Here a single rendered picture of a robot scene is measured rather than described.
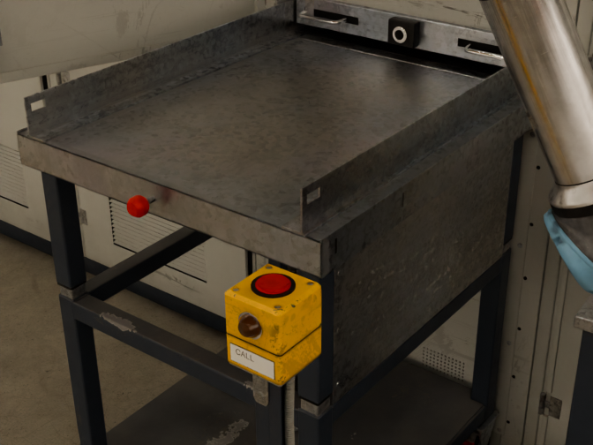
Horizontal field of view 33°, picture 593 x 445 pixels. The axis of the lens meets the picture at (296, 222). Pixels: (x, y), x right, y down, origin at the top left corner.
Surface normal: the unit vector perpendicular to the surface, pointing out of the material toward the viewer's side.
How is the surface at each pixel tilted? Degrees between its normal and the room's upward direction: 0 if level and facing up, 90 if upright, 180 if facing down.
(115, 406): 0
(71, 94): 90
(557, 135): 97
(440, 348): 90
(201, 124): 0
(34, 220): 91
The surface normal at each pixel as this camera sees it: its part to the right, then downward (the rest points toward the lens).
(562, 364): -0.61, 0.38
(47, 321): 0.00, -0.88
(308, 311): 0.80, 0.28
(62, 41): 0.53, 0.40
